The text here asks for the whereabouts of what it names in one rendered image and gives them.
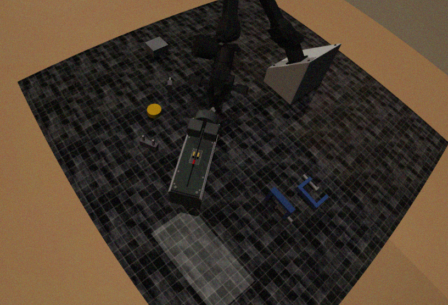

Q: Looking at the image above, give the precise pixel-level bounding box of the yellow short cylinder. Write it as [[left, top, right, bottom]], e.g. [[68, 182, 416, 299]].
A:
[[147, 104, 162, 119]]

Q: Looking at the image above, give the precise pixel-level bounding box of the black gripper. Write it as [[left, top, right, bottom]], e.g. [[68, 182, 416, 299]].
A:
[[188, 61, 249, 112]]

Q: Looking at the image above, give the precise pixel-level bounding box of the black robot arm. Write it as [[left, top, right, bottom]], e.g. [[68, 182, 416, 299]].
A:
[[192, 0, 308, 90]]

